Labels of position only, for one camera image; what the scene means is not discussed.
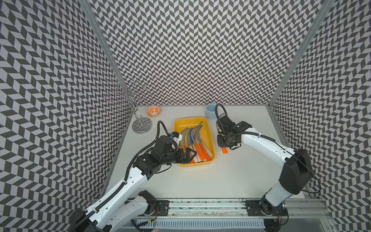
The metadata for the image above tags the aluminium corner frame post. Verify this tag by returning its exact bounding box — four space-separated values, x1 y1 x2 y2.
267 0 336 108

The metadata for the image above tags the sickle with wooden handle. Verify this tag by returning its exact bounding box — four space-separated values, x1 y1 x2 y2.
188 136 202 163
201 122 214 159
179 128 189 148

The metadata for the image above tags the yellow plastic storage tray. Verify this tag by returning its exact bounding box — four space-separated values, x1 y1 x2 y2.
174 117 216 167

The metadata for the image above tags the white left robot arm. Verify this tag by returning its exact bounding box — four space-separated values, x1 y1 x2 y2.
68 133 197 232

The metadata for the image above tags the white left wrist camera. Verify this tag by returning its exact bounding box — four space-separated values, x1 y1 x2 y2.
170 131 183 147

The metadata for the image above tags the left aluminium corner post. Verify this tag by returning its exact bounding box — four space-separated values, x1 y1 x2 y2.
79 0 137 107

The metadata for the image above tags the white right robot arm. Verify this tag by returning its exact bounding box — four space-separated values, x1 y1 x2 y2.
216 115 314 216

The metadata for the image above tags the orange patterned small dish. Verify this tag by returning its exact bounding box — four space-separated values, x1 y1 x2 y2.
146 105 161 118

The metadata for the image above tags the light blue ceramic mug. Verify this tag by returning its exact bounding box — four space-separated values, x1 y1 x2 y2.
205 103 217 120

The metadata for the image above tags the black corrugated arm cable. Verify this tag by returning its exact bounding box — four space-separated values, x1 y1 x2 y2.
68 120 172 232

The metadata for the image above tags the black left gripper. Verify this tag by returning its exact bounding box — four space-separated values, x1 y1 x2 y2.
160 146 197 164

